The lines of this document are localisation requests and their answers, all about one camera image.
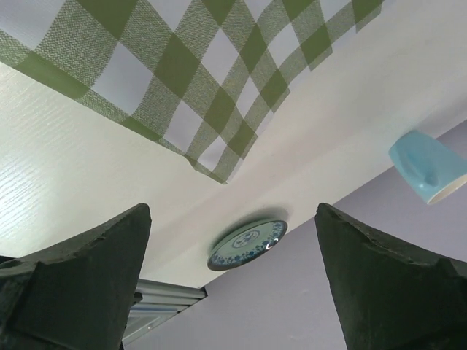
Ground light blue mug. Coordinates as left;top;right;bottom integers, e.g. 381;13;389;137
389;131;466;205

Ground blue patterned plate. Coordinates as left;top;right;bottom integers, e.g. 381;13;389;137
207;219;288;272

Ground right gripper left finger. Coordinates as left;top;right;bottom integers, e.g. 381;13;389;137
1;203;152;349

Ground aluminium frame rail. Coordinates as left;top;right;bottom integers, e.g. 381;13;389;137
120;279;207;349

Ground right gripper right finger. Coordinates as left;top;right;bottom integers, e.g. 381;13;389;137
314;203;466;349

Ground green white checkered cloth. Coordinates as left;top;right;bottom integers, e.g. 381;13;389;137
1;0;384;184

